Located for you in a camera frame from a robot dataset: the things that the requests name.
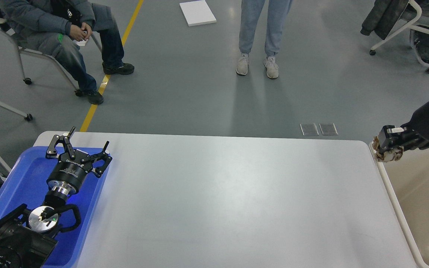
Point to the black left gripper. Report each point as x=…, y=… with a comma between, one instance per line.
x=70, y=172

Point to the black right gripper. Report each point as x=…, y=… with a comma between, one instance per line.
x=410, y=136

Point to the brown paper ball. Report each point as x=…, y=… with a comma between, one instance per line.
x=387, y=156

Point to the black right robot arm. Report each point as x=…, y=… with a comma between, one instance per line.
x=409, y=136

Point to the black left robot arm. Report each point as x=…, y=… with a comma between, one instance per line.
x=47, y=204

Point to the right floor metal plate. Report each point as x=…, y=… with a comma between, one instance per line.
x=328, y=129

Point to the floor metal plate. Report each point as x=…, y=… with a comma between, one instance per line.
x=328, y=129
x=309, y=129

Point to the beige plastic bin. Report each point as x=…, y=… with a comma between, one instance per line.
x=407, y=185

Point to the blue plastic tray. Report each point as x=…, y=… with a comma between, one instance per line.
x=26, y=184

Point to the left floor metal plate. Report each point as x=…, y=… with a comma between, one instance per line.
x=309, y=129

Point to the dark jacket on chair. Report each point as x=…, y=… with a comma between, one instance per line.
x=383, y=16

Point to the seated person grey jacket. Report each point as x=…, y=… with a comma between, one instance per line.
x=54, y=26

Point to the white flat board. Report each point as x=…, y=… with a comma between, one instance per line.
x=197, y=13

